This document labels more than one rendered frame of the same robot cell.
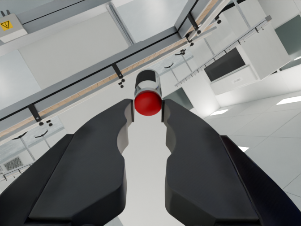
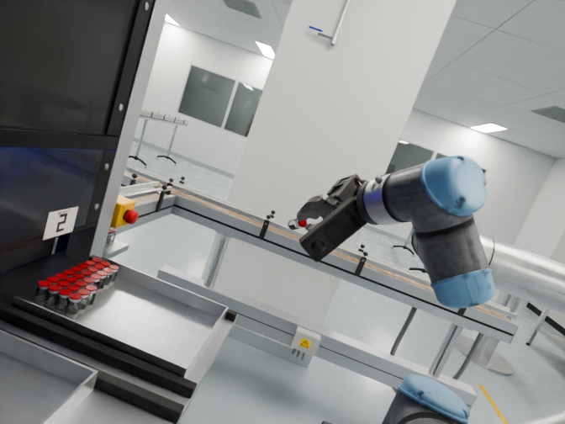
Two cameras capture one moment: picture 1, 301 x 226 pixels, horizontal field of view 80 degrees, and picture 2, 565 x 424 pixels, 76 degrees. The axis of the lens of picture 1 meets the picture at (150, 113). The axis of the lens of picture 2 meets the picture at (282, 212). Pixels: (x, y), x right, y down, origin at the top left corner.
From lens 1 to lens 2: 61 cm
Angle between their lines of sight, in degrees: 15
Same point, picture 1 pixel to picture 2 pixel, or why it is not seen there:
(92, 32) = (238, 284)
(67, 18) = (255, 308)
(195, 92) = (166, 83)
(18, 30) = (301, 332)
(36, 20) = (280, 328)
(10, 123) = (383, 278)
